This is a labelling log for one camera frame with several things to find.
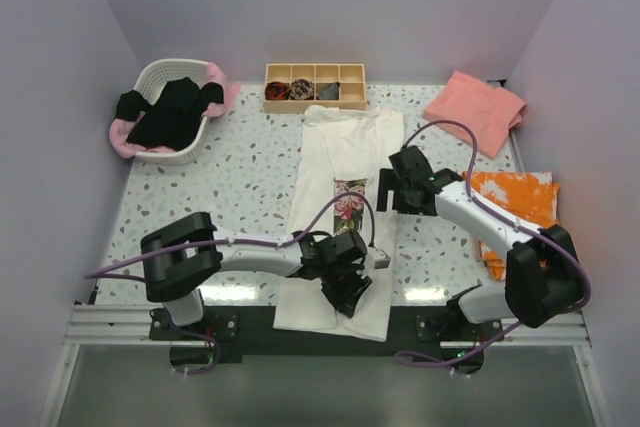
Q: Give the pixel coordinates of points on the grey folded cloth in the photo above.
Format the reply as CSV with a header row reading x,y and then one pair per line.
x,y
330,91

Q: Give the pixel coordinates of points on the salmon pink folded shirt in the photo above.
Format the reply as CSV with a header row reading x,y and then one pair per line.
x,y
490,112

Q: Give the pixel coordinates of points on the aluminium frame rail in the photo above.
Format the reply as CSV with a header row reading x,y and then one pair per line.
x,y
111,374

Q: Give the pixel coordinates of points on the wooden compartment organizer box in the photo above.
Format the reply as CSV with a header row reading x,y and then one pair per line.
x,y
352,79

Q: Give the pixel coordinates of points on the black garment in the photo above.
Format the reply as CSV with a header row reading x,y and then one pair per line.
x,y
170,124

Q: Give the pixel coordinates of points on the orange tie-dye folded shirt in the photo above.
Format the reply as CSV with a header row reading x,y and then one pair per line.
x,y
531,196

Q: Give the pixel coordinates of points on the orange navy rolled tie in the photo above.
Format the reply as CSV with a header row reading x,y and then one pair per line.
x,y
277,91

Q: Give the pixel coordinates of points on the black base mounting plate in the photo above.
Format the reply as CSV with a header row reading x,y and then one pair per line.
x,y
227,334

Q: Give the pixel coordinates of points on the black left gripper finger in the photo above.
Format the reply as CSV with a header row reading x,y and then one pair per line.
x,y
336,290
355,285

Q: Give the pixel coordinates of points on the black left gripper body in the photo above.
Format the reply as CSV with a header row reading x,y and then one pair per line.
x,y
334,269

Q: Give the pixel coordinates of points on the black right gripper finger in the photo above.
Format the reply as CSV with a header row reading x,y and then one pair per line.
x,y
409,201
387,194

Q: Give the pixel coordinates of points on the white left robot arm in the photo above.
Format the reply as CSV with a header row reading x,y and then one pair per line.
x,y
180,257

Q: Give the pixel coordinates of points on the floral rolled tie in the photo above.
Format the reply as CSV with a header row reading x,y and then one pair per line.
x,y
302,89

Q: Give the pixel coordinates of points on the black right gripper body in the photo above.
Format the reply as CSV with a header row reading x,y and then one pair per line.
x,y
404,184

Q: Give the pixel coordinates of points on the white floral print t-shirt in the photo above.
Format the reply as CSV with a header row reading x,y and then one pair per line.
x,y
342,154

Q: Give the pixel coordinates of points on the light pink garment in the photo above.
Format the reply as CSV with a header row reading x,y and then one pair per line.
x,y
164,116

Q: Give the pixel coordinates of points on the white plastic laundry basket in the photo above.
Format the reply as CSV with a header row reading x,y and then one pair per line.
x,y
150,84

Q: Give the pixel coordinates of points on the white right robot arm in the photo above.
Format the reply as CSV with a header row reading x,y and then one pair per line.
x,y
543,275

